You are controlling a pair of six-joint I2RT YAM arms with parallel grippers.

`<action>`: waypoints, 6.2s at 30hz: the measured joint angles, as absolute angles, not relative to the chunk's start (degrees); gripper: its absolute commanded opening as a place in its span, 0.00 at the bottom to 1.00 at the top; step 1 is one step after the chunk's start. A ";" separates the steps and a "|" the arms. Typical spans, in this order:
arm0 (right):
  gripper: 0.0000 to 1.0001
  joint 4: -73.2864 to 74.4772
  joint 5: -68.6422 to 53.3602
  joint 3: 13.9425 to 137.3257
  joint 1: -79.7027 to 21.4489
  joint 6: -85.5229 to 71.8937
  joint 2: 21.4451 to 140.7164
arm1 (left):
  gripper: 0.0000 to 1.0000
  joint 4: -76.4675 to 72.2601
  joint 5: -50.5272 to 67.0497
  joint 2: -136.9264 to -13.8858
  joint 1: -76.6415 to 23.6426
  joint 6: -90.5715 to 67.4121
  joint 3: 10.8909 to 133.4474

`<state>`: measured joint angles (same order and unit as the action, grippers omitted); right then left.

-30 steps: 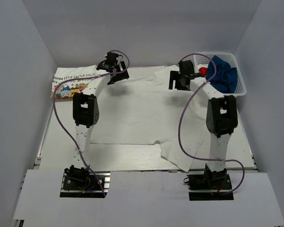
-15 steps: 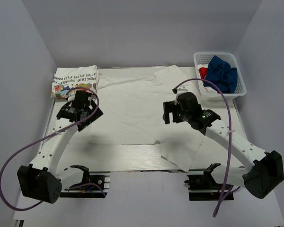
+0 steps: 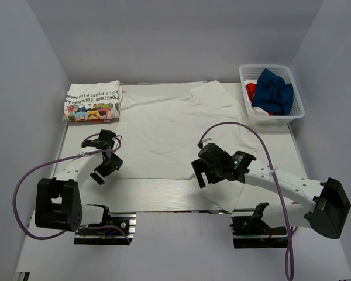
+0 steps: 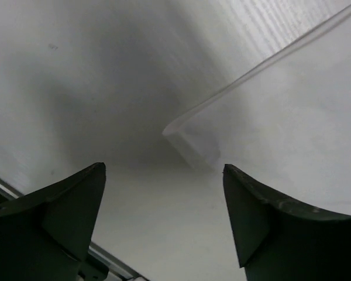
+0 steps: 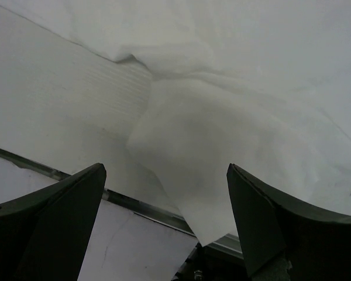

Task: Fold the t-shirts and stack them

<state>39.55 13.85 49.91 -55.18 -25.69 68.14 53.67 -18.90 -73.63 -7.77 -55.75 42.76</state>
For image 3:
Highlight white t-shirt black graphic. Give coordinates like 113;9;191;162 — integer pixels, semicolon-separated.
117;81;257;212

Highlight white t-shirt red graphic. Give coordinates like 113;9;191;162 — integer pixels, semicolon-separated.
244;80;273;116

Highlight dark blue t-shirt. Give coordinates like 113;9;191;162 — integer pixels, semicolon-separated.
251;68;294;116

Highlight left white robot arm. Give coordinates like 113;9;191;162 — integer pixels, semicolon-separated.
35;130;123;234

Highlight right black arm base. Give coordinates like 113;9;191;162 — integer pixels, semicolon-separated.
230;216;288;249

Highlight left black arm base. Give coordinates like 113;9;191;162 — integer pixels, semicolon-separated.
74;213;136;246

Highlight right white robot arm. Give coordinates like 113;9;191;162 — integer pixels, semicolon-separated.
191;143;351;239

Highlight folded white cartoon t-shirt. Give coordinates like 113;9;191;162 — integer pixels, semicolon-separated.
63;80;122;122

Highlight white plastic mesh basket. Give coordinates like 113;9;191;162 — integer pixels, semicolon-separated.
239;64;305;124

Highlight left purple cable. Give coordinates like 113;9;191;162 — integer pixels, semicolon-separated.
13;135;133;245

